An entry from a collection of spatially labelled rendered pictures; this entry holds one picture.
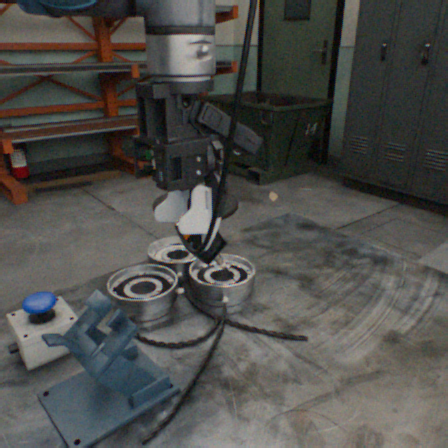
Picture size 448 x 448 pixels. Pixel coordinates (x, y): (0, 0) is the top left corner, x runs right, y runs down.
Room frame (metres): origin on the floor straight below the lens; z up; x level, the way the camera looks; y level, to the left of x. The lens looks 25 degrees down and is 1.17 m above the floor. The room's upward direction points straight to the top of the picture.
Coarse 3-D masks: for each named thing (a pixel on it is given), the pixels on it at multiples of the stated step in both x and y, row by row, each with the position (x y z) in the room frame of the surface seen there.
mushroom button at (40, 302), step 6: (36, 294) 0.46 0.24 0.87; (42, 294) 0.46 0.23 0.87; (48, 294) 0.46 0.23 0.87; (24, 300) 0.45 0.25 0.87; (30, 300) 0.45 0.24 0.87; (36, 300) 0.45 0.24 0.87; (42, 300) 0.45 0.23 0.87; (48, 300) 0.45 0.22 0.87; (54, 300) 0.45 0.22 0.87; (24, 306) 0.44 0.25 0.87; (30, 306) 0.44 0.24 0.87; (36, 306) 0.44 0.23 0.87; (42, 306) 0.44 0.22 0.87; (48, 306) 0.44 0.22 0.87; (30, 312) 0.43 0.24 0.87; (36, 312) 0.43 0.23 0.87; (42, 312) 0.44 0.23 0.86
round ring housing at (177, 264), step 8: (160, 240) 0.69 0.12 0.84; (168, 240) 0.70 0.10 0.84; (176, 240) 0.71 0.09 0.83; (152, 248) 0.67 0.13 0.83; (160, 248) 0.68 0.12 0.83; (176, 248) 0.68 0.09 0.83; (184, 248) 0.69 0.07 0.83; (152, 256) 0.63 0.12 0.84; (168, 256) 0.67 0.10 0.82; (176, 256) 0.68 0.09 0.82; (184, 256) 0.68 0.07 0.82; (192, 256) 0.65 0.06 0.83; (160, 264) 0.61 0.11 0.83; (168, 264) 0.61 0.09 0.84; (176, 264) 0.61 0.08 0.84; (184, 264) 0.61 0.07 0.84; (176, 272) 0.61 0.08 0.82; (184, 272) 0.61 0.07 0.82; (184, 280) 0.62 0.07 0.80
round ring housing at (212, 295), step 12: (192, 264) 0.60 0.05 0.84; (204, 264) 0.62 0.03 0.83; (240, 264) 0.62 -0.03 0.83; (252, 264) 0.60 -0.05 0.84; (192, 276) 0.56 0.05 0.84; (204, 276) 0.58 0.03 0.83; (216, 276) 0.60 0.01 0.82; (228, 276) 0.60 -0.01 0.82; (252, 276) 0.56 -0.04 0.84; (192, 288) 0.56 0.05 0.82; (204, 288) 0.54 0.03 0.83; (216, 288) 0.54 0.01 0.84; (228, 288) 0.54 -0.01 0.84; (240, 288) 0.54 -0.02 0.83; (252, 288) 0.56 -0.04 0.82; (204, 300) 0.55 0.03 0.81; (216, 300) 0.54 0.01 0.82; (228, 300) 0.54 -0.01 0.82; (240, 300) 0.55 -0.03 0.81
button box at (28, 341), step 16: (64, 304) 0.48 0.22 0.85; (16, 320) 0.45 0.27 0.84; (32, 320) 0.44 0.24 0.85; (48, 320) 0.44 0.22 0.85; (64, 320) 0.45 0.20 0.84; (16, 336) 0.43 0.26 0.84; (32, 336) 0.41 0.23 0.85; (16, 352) 0.43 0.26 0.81; (32, 352) 0.41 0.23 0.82; (48, 352) 0.42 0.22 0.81; (64, 352) 0.43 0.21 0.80; (32, 368) 0.41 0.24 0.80
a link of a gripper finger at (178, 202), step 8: (176, 192) 0.52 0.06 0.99; (184, 192) 0.52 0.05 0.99; (168, 200) 0.51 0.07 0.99; (176, 200) 0.52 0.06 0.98; (184, 200) 0.52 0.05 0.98; (160, 208) 0.50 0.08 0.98; (168, 208) 0.51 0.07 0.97; (176, 208) 0.52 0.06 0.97; (184, 208) 0.52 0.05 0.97; (160, 216) 0.50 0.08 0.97; (168, 216) 0.51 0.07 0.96; (176, 216) 0.52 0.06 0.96
